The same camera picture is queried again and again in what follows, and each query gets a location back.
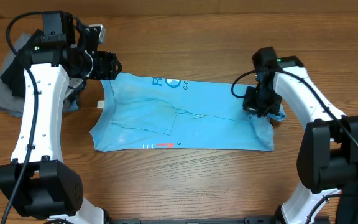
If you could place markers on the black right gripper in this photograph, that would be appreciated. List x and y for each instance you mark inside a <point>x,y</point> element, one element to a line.
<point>250,106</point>

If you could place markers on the light blue printed t-shirt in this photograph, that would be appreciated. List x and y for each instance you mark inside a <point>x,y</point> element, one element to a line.
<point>160,113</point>

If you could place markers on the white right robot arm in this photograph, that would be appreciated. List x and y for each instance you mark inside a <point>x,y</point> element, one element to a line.
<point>328,157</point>

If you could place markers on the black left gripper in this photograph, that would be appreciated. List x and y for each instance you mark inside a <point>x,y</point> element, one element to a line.
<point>105,66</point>

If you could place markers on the black table edge rail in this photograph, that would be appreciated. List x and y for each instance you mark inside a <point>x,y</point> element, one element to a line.
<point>191,221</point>

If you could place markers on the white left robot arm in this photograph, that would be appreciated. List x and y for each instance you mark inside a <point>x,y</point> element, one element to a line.
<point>36,182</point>

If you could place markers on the black folded garment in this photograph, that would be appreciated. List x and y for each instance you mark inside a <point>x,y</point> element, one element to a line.
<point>12,73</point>

